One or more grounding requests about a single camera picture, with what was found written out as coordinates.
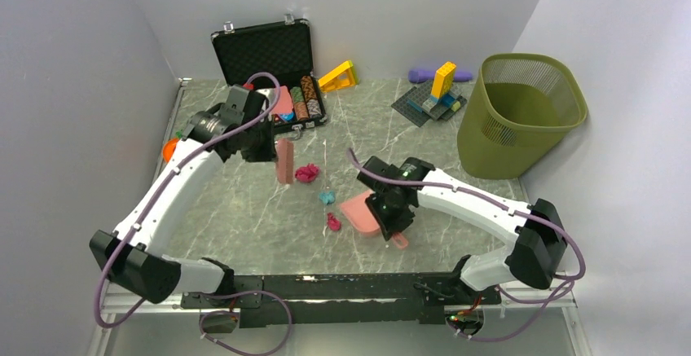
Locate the pink hand brush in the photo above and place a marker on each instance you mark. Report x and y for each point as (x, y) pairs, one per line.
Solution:
(284, 166)

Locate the light blue scrap right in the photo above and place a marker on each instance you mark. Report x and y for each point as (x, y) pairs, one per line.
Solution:
(327, 197)

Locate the pink playing card deck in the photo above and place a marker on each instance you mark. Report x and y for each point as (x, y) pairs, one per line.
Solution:
(284, 104)

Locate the pink paper scrap by case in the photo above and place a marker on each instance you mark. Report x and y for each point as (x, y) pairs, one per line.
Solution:
(307, 173)

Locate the yellow orange brick tower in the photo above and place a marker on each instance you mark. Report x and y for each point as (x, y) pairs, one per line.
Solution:
(443, 80)

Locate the pink paper scrap near edge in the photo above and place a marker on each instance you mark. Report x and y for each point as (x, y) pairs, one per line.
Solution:
(333, 223)

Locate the purple cylinder toy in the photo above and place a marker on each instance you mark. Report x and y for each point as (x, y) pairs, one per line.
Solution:
(420, 75)

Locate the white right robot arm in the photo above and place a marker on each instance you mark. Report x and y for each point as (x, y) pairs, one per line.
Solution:
(533, 237)

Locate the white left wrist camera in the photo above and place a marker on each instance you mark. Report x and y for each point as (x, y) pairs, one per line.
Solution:
(260, 97)

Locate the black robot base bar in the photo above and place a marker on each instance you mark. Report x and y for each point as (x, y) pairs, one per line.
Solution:
(425, 298)

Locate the grey brick baseplate model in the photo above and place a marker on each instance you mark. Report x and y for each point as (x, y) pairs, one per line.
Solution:
(418, 106)

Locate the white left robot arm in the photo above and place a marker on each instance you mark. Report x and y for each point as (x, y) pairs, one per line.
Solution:
(133, 255)

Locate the pink dustpan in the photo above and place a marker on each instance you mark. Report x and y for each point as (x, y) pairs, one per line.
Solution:
(359, 216)

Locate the orange horseshoe toy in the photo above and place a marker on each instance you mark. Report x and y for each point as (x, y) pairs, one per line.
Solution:
(168, 149)

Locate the yellow triangular toy block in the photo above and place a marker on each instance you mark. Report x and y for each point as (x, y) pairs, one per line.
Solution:
(341, 77)

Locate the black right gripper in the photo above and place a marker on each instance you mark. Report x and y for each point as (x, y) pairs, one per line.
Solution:
(389, 226)

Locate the olive green waste basket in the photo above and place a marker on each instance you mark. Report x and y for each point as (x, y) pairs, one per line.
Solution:
(521, 106)

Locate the black poker chip case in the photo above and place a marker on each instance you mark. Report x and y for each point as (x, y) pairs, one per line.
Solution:
(283, 49)

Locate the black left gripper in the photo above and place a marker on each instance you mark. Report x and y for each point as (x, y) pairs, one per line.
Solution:
(268, 153)

